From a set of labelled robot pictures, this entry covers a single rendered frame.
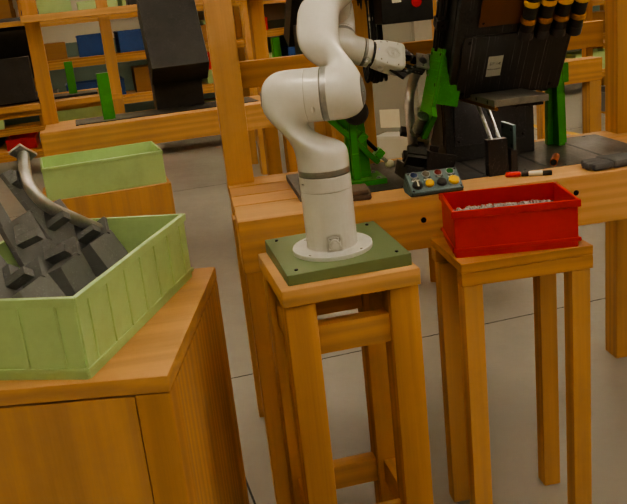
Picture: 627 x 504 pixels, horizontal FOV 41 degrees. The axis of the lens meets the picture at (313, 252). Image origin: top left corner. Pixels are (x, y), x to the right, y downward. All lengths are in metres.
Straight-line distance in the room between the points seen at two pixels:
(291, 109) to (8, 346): 0.76
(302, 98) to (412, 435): 0.83
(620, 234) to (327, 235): 1.62
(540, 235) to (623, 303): 1.30
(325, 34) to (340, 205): 0.39
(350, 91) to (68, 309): 0.74
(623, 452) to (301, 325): 1.34
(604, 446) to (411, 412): 1.00
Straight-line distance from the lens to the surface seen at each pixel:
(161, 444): 1.70
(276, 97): 1.84
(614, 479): 2.70
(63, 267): 1.97
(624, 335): 3.43
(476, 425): 2.22
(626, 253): 3.32
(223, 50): 2.77
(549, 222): 2.11
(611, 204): 2.53
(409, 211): 2.31
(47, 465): 1.78
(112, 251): 2.16
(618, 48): 3.15
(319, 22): 1.96
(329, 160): 1.85
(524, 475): 2.70
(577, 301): 2.19
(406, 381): 1.97
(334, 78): 1.83
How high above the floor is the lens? 1.44
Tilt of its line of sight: 17 degrees down
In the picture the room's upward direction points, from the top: 6 degrees counter-clockwise
